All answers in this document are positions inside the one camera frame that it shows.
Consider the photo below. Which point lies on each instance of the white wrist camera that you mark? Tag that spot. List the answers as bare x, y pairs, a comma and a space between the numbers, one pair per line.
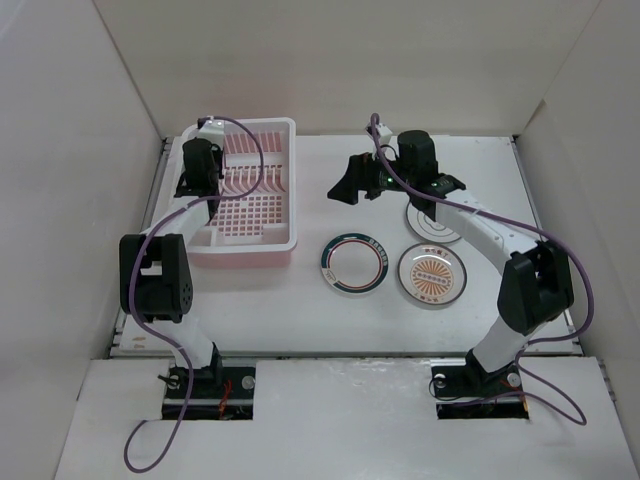
211, 130
379, 131

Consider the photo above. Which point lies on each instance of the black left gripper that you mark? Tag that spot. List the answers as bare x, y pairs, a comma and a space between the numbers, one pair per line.
217, 153

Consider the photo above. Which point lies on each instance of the white plate grey emblem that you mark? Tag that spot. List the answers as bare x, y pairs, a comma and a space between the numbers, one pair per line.
427, 229

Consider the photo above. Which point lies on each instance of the orange sunburst plate near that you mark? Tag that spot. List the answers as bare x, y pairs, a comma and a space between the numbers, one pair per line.
432, 274

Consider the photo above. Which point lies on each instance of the green red rimmed plate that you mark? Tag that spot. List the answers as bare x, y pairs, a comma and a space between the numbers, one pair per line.
354, 263

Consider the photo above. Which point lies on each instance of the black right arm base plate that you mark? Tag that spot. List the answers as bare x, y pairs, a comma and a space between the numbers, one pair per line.
460, 396

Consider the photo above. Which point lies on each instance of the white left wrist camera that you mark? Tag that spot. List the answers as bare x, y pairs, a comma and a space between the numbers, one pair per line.
211, 130

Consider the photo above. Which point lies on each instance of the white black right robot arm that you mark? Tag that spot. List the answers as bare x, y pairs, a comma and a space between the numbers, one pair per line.
536, 285

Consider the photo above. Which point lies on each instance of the white pink dish rack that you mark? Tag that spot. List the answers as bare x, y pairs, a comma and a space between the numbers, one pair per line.
255, 225

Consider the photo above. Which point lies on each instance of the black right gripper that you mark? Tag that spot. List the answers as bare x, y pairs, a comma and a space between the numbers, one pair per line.
359, 177

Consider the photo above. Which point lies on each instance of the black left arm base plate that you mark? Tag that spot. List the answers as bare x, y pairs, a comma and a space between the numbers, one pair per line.
232, 400

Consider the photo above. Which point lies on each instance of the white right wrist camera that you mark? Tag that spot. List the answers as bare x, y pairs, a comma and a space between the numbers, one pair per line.
379, 131

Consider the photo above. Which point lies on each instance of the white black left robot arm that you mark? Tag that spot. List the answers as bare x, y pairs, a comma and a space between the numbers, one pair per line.
156, 286

